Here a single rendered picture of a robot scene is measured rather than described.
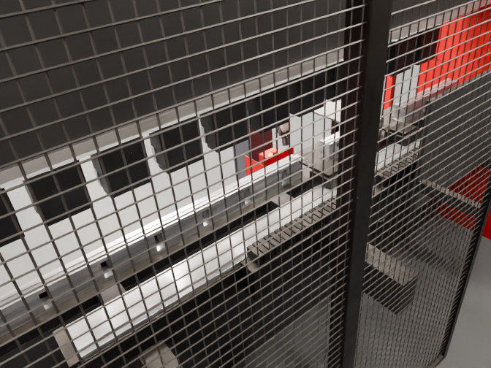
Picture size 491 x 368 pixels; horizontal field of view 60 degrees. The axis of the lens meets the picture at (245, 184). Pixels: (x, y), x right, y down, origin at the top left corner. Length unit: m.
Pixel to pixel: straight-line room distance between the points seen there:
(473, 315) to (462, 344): 0.21
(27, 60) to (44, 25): 0.08
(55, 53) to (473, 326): 2.28
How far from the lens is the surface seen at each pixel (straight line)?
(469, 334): 2.57
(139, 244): 1.54
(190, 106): 1.15
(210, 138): 1.53
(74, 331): 1.30
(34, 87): 1.02
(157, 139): 1.40
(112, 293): 1.51
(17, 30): 0.99
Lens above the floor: 1.92
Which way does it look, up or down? 34 degrees down
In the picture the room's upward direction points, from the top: 5 degrees counter-clockwise
